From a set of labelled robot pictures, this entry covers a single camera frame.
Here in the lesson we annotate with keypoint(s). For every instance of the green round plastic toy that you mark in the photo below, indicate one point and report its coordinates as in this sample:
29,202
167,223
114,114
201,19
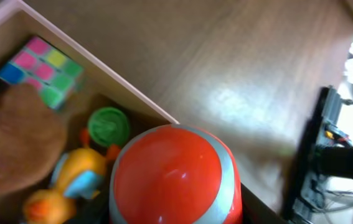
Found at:
108,126

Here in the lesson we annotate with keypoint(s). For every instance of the red ball toy with eye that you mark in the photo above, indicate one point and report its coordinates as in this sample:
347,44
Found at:
175,174

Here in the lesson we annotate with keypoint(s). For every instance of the black equipment beyond table edge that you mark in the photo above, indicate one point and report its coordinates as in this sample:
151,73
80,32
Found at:
324,151

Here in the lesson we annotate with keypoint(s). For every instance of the brown plush toy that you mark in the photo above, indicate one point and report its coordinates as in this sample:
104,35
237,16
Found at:
32,137

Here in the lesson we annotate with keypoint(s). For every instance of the white cardboard box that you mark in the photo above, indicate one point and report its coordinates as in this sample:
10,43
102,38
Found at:
99,86

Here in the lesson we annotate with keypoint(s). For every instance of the orange blue duck toy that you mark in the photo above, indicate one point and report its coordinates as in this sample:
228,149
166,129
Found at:
78,174

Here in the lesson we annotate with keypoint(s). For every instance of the colourful puzzle cube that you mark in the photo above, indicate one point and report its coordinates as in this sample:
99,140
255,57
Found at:
52,73

